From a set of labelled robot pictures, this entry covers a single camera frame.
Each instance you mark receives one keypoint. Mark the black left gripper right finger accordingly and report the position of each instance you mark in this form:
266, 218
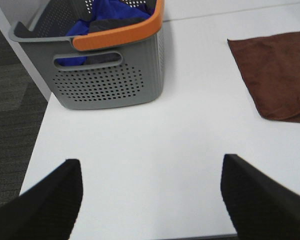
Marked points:
259, 207

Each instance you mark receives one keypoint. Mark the brown towel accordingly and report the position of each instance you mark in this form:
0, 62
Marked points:
270, 68

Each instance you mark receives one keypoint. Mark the grey basket with orange rim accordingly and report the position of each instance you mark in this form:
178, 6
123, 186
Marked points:
100, 70

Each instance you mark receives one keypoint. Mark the blue cloth in basket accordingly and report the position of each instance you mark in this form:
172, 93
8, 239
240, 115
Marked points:
111, 14

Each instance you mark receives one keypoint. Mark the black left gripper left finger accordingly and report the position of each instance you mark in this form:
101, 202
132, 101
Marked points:
48, 210

